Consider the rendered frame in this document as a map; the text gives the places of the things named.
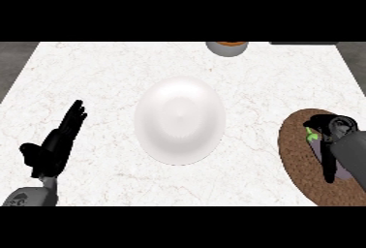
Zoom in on purple eggplant with green stem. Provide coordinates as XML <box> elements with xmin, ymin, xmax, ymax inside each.
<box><xmin>303</xmin><ymin>126</ymin><xmax>355</xmax><ymax>180</ymax></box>

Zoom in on white oval plate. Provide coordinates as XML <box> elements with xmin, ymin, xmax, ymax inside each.
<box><xmin>132</xmin><ymin>76</ymin><xmax>227</xmax><ymax>166</ymax></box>

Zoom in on grey cup with orange top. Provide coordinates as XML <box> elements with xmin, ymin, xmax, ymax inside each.
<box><xmin>205</xmin><ymin>41</ymin><xmax>250</xmax><ymax>58</ymax></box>

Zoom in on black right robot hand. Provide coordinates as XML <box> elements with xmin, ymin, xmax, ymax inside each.
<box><xmin>301</xmin><ymin>113</ymin><xmax>360</xmax><ymax>184</ymax></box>

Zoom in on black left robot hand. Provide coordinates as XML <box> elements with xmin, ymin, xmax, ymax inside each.
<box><xmin>19</xmin><ymin>99</ymin><xmax>88</xmax><ymax>179</ymax></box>

